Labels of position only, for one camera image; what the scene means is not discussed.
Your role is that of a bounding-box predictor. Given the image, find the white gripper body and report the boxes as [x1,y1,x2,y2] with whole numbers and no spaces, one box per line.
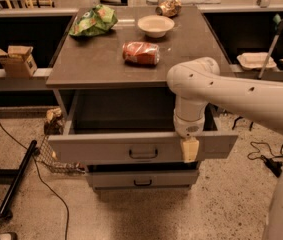
[173,113,205,138]

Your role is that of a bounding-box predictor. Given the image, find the wire basket with trash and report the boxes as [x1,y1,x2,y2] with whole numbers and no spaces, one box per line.
[37,136,85,174]

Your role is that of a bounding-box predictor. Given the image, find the grey drawer cabinet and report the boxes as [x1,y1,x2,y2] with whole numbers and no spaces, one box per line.
[46,5,238,195]

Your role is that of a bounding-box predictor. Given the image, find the black floor cable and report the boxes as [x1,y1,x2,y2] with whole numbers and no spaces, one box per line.
[0,90,71,240]

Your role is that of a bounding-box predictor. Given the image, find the reacher grabber tool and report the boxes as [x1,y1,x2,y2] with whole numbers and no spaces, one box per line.
[254,14,283,80]

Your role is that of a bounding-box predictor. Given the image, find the white takeout container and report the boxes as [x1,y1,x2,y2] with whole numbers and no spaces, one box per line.
[237,52,267,70]

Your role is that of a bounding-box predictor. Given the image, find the grey top drawer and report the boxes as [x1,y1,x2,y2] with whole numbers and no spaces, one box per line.
[47,90,239,166]

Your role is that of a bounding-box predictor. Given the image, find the grey bottom drawer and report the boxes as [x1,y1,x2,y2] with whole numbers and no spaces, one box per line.
[87,170,199,189]

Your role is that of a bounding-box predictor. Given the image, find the crumpled brown paper bag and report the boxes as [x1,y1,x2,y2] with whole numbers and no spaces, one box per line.
[44,107,63,135]

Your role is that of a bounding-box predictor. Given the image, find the white bowl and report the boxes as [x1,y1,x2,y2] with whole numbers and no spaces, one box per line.
[138,15,175,38]

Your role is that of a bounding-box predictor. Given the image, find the grey drawer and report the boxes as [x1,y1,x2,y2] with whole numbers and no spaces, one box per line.
[87,170,199,189]
[47,90,239,166]

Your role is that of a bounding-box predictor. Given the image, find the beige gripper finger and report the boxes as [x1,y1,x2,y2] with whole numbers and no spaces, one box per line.
[181,137,200,163]

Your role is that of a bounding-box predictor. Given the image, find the black table leg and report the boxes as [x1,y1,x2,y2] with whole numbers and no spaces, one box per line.
[0,140,37,219]

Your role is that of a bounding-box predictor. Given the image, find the cardboard box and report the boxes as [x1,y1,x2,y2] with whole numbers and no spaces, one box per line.
[0,45,37,78]

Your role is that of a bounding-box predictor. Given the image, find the red soda can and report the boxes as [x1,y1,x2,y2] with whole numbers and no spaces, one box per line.
[122,41,160,65]

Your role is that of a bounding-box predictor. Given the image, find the green chip bag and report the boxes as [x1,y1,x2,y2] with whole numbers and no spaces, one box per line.
[69,4,118,37]

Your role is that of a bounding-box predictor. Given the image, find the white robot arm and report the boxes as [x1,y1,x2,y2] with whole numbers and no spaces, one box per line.
[167,57,283,240]

